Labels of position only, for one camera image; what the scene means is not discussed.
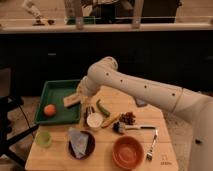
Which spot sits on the red bowl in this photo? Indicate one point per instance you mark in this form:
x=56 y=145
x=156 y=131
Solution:
x=127 y=152

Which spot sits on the grey folded cloth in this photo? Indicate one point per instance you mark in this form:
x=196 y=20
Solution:
x=78 y=141

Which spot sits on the yellow banana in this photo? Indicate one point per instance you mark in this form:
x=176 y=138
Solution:
x=109 y=121

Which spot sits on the brown grape bunch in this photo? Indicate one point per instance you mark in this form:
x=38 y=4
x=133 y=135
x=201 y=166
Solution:
x=127 y=118

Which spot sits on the white round container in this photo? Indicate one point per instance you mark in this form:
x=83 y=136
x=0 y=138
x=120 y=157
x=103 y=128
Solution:
x=94 y=121

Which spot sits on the wooden board eraser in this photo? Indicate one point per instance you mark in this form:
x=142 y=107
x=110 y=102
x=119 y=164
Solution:
x=71 y=100

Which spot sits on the black chair frame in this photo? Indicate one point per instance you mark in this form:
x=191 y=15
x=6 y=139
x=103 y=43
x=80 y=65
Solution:
x=9 y=102

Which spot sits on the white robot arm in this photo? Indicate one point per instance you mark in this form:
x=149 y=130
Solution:
x=193 y=107

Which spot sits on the green pepper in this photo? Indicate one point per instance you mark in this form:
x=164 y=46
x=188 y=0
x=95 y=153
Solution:
x=102 y=109

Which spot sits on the green plastic tray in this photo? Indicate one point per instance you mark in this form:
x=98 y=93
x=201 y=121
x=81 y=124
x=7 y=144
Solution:
x=53 y=93

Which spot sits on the dark metal cup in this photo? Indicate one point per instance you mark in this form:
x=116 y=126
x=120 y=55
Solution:
x=89 y=110

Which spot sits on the dark brown plate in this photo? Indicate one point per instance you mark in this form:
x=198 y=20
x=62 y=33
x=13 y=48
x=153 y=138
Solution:
x=90 y=146

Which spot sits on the blue grey sponge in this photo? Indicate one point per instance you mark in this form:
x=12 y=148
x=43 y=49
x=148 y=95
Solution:
x=140 y=103

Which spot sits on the light green cup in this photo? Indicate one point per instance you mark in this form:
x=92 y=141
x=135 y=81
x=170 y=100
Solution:
x=43 y=139

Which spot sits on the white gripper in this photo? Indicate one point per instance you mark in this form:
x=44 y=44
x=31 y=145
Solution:
x=85 y=88

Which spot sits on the orange fruit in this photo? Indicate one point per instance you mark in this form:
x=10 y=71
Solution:
x=49 y=110

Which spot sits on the silver fork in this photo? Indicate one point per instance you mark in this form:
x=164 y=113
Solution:
x=149 y=155

